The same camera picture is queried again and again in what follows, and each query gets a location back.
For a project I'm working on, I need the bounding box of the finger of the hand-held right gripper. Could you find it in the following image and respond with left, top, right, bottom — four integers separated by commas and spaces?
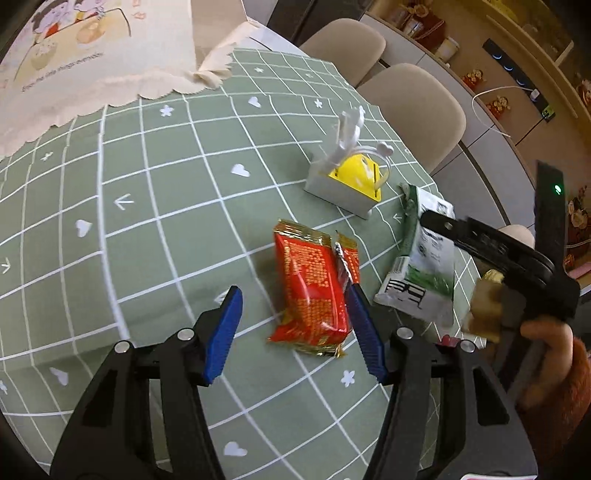
419, 210, 556, 288

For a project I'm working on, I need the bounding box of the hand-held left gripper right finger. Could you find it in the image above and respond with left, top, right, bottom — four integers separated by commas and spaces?
345, 282, 539, 480

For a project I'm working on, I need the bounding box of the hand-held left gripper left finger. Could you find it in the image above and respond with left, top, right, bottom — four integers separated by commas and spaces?
50, 285, 244, 480

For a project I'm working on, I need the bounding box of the green white milk packet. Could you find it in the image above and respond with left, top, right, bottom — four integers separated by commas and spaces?
373, 184, 458, 321

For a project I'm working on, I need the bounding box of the red gold-edged snack packet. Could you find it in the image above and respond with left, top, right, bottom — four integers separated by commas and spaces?
268, 220, 354, 358

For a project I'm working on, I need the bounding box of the person's right forearm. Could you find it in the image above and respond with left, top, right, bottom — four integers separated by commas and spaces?
515, 339, 591, 467

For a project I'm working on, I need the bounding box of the person's right hand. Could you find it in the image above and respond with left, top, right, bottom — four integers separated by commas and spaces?
519, 318, 575, 358

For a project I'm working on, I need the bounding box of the tan gold packet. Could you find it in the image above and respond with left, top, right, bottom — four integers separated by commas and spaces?
462, 270, 505, 343

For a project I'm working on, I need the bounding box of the small red gold wrapper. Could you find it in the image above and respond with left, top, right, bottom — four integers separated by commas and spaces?
331, 231, 362, 287

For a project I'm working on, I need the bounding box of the white sideboard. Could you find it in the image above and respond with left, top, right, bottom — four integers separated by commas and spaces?
360, 13, 546, 197

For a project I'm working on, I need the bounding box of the green grid tablecloth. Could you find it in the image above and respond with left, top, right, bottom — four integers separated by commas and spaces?
0, 46, 485, 480

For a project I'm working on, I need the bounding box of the black power strip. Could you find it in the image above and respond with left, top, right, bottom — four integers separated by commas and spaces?
482, 39, 557, 123

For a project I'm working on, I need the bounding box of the beige upholstered chair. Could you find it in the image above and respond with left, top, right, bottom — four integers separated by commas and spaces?
299, 18, 386, 88
358, 63, 467, 174

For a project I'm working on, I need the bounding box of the white paper cup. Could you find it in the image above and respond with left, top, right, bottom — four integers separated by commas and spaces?
436, 36, 460, 61

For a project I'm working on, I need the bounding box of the red flower gift bag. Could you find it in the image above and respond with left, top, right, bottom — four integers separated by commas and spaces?
397, 4, 446, 47

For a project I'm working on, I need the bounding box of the beige printed cloth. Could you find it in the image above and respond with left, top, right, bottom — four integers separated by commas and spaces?
0, 0, 245, 158

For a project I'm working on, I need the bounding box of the white cable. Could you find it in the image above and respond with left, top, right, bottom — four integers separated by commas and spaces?
471, 85, 532, 139

